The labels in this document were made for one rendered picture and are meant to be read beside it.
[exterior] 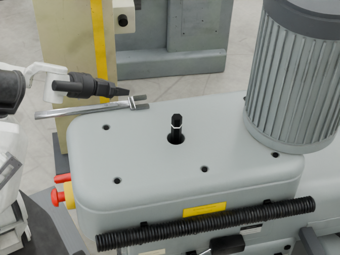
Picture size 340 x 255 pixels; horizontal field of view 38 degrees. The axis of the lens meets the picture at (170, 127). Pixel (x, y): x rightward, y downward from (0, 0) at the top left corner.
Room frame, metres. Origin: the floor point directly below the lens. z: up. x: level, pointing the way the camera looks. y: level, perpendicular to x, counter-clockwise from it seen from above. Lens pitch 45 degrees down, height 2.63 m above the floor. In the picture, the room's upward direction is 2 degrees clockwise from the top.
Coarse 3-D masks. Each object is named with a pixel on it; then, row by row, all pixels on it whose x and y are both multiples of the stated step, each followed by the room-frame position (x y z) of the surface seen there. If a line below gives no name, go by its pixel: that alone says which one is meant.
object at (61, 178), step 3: (63, 174) 0.75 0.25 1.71; (66, 174) 0.75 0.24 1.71; (69, 174) 0.75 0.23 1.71; (54, 177) 0.74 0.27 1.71; (57, 177) 0.74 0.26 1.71; (60, 177) 0.74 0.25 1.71; (63, 177) 0.74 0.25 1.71; (66, 177) 0.74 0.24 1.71; (69, 177) 0.74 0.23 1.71; (54, 180) 0.73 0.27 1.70; (57, 180) 0.73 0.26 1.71; (60, 180) 0.73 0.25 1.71; (63, 180) 0.73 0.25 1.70; (66, 180) 0.74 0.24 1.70; (69, 180) 0.74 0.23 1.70; (57, 183) 0.73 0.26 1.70
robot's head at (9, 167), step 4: (0, 156) 0.82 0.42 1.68; (0, 160) 0.82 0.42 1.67; (4, 160) 0.81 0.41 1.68; (0, 164) 0.81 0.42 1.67; (8, 168) 0.80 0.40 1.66; (12, 168) 0.81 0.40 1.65; (4, 172) 0.79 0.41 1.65; (8, 172) 0.80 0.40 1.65; (0, 176) 0.78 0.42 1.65; (4, 176) 0.79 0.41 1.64; (0, 180) 0.78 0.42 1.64
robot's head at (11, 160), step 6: (6, 156) 0.82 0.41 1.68; (12, 156) 0.81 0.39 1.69; (6, 162) 0.80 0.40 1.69; (12, 162) 0.80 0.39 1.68; (18, 162) 0.81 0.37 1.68; (0, 168) 0.79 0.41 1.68; (18, 168) 0.80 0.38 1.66; (0, 174) 0.78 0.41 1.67; (12, 174) 0.79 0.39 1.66; (6, 180) 0.77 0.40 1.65; (0, 186) 0.76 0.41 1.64
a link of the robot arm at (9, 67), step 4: (0, 64) 1.25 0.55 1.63; (4, 64) 1.26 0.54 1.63; (8, 64) 1.27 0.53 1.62; (0, 68) 1.24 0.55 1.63; (4, 68) 1.24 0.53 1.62; (8, 68) 1.24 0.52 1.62; (12, 68) 1.25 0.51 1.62; (16, 68) 1.25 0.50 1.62; (20, 68) 1.25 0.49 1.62; (24, 68) 1.26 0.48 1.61
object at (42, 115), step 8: (136, 96) 0.82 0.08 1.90; (144, 96) 0.83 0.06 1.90; (96, 104) 0.79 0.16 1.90; (104, 104) 0.79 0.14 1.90; (112, 104) 0.79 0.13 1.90; (120, 104) 0.80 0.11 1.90; (128, 104) 0.80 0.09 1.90; (144, 104) 0.80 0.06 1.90; (40, 112) 0.76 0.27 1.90; (48, 112) 0.76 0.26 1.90; (56, 112) 0.76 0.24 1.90; (64, 112) 0.76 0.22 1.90; (72, 112) 0.77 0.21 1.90; (80, 112) 0.77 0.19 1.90; (88, 112) 0.77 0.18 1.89
